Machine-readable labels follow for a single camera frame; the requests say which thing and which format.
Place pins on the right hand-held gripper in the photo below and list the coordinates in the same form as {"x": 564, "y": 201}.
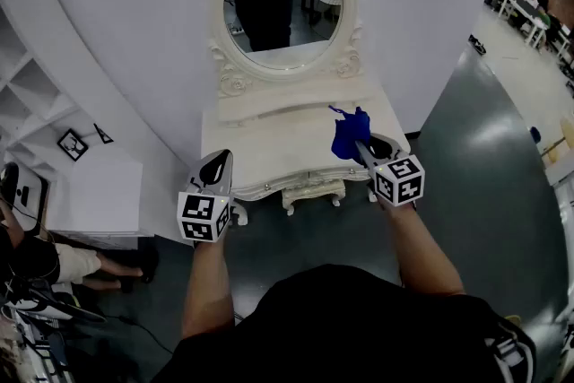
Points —
{"x": 399, "y": 181}

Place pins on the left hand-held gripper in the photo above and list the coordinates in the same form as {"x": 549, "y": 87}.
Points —
{"x": 204, "y": 215}

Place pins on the blue cloth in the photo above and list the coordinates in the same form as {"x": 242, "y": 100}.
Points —
{"x": 347, "y": 134}

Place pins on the person's right forearm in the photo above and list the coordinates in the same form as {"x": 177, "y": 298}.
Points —
{"x": 417, "y": 251}

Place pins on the person's left forearm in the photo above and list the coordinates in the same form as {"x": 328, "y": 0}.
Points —
{"x": 206, "y": 282}

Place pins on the white dressing table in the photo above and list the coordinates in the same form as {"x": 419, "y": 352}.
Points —
{"x": 278, "y": 148}

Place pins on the white ornate stool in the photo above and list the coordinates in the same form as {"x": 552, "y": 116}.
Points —
{"x": 309, "y": 192}

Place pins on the white ornate oval mirror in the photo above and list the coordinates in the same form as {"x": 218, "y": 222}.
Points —
{"x": 282, "y": 58}

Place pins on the small blue object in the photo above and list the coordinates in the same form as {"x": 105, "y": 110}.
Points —
{"x": 535, "y": 134}

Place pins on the person's black shirt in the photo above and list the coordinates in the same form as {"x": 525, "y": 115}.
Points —
{"x": 336, "y": 327}

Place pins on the white machine with black trim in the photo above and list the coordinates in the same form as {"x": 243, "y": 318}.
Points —
{"x": 27, "y": 193}

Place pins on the background white desks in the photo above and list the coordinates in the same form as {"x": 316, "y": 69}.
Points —
{"x": 533, "y": 20}

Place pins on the white shelf unit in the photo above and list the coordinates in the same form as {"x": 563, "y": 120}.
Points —
{"x": 31, "y": 80}

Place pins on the black triangular picture frame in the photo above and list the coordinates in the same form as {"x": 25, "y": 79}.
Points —
{"x": 104, "y": 135}

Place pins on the black square picture frame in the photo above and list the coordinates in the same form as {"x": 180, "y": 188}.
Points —
{"x": 72, "y": 145}

